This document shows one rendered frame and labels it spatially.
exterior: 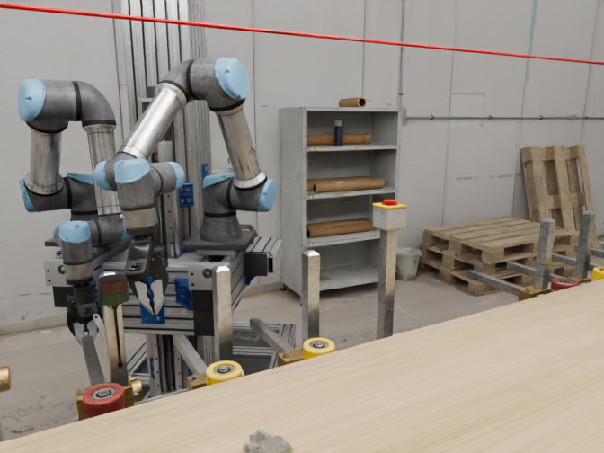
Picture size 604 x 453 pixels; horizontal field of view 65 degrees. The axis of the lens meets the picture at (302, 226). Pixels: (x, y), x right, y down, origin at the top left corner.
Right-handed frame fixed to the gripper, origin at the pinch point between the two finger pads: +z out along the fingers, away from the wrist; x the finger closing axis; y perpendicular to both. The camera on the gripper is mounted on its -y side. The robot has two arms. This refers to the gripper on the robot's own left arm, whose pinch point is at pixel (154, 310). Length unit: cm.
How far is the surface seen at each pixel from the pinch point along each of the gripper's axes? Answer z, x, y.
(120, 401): 11.9, 4.9, -17.8
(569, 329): 22, -107, 5
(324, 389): 15.2, -36.8, -18.5
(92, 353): 13.6, 20.2, 10.5
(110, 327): -0.8, 7.3, -9.2
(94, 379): 14.2, 15.3, -2.8
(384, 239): -5, -62, 22
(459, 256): 90, -193, 280
